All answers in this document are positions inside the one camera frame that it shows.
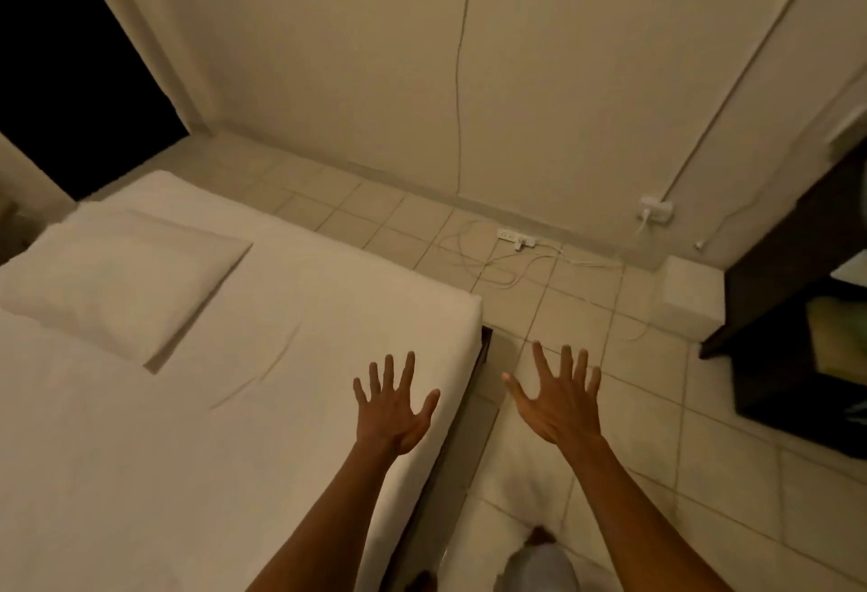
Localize person's left hand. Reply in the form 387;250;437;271
353;352;441;456

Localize yellow green cloth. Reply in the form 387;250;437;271
806;295;867;386

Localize white wall outlet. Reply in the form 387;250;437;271
635;196;677;233

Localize white pillow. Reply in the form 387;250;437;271
0;202;253;369

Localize person's right forearm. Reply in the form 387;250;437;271
562;436;736;592

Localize person's grey shorts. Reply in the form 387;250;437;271
504;541;580;592

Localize white looped floor cable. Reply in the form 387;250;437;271
437;218;654;343

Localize thin hanging wall cable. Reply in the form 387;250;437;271
452;0;475;197

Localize person's right hand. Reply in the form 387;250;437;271
501;341;604;452

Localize person's left forearm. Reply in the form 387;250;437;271
247;439;402;592

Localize white sheeted bed mattress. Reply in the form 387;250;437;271
0;168;483;592

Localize dark bed frame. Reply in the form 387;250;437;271
379;324;494;592

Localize dark wooden cabinet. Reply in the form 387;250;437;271
699;138;867;460

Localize white wall cable duct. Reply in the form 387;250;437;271
662;0;835;201

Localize white box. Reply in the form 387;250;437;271
653;255;727;342

